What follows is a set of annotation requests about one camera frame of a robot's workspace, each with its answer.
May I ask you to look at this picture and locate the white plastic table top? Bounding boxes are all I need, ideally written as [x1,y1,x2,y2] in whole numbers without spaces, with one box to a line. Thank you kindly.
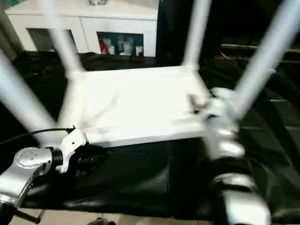
[55,64,240,150]

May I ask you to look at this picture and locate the black plastic mat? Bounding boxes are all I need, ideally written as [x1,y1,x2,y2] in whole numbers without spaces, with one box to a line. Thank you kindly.
[0,50,300,223]

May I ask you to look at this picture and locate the dark rounded robot body part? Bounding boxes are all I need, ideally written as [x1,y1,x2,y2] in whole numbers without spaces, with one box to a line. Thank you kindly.
[90,217,117,225]

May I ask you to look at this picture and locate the red bottle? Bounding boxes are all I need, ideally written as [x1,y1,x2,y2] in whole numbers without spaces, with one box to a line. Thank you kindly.
[98,35,107,54]

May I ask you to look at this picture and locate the white cabinet with glass doors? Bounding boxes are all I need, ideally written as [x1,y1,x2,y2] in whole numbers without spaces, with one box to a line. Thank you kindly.
[4,0,159,57]

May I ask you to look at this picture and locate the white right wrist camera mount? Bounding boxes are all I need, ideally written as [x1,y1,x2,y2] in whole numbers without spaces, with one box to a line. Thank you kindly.
[206,87,238,122]

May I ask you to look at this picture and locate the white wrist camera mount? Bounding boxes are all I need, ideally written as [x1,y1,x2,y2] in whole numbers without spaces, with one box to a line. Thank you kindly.
[56,127,90,174]
[206,87,238,122]

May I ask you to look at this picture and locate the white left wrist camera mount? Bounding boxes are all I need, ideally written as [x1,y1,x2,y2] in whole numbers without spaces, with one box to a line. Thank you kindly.
[56,127,90,174]

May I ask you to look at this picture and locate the black folding table frame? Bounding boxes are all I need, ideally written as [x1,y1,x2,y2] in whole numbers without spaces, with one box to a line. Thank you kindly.
[14,208,45,225]

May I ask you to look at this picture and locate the dark metal rail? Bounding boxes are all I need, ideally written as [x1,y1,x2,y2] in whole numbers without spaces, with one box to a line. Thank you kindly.
[221,43,300,53]

